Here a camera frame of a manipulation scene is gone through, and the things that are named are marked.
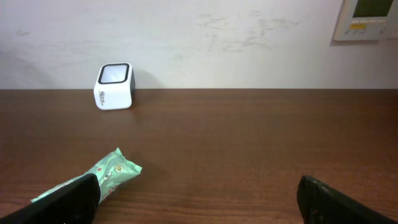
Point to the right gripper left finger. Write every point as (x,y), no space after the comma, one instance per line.
(75,203)

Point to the green wet wipes pack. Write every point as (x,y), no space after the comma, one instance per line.
(111,171)

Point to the wall control panel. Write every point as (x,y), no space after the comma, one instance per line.
(367,20)

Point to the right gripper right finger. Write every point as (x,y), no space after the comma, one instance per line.
(320,204)

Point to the white barcode scanner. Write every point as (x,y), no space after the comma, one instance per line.
(115,86)

